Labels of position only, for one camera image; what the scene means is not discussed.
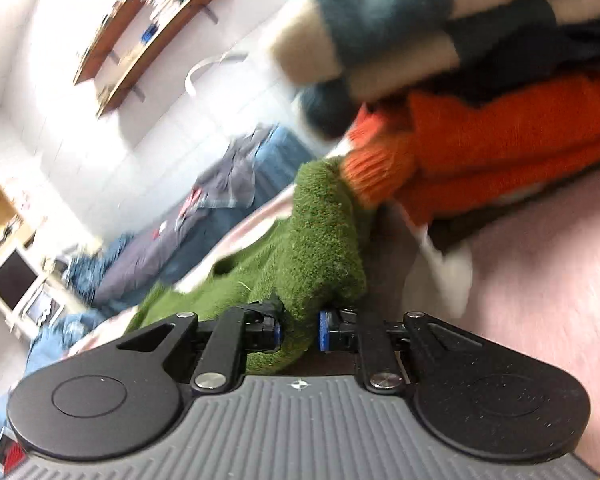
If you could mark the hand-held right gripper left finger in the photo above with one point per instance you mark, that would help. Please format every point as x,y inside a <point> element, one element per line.
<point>278,332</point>

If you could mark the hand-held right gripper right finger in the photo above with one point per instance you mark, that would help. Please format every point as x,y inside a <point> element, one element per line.
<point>324,335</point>

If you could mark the green knit sweater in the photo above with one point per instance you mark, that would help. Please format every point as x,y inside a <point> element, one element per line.
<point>315,240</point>

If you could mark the white garment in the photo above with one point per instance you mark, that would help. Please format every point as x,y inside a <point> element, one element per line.
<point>440,275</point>

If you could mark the dark grey garment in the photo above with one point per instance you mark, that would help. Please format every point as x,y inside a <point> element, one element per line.
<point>180,230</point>

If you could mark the blue denim cloth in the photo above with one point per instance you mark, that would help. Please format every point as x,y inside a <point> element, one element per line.
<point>65,340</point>

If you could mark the pink polka dot blanket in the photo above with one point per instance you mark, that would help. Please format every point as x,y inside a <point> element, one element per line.
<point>540,270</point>

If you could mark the orange knit sweater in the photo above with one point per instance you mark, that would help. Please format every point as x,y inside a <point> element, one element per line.
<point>490,145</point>

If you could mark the white framed monitor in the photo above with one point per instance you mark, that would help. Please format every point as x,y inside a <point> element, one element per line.
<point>12,282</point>

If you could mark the light wooden bookcase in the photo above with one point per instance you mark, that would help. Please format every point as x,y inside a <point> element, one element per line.
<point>0,205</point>

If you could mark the teal and cream striped sweater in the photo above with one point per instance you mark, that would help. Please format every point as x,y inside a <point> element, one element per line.
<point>380,15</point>

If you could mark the dark navy garment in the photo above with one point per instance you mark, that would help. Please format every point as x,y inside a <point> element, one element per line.
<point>530,60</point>

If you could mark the wooden wall shelf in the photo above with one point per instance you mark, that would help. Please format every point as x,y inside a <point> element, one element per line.
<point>125,20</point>
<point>155,45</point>

